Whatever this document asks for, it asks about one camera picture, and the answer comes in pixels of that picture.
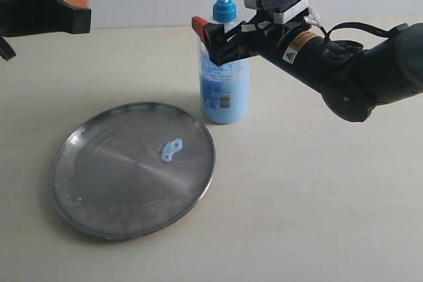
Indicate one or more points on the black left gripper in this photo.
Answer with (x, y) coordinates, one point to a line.
(31, 17)

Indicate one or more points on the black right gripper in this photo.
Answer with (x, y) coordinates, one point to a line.
(264, 35)

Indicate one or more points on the blue soap blob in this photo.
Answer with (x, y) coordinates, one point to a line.
(170, 149)

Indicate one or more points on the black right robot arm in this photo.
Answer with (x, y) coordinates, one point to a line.
(351, 79)

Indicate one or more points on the round metal plate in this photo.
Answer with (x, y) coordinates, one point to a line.
(108, 180)

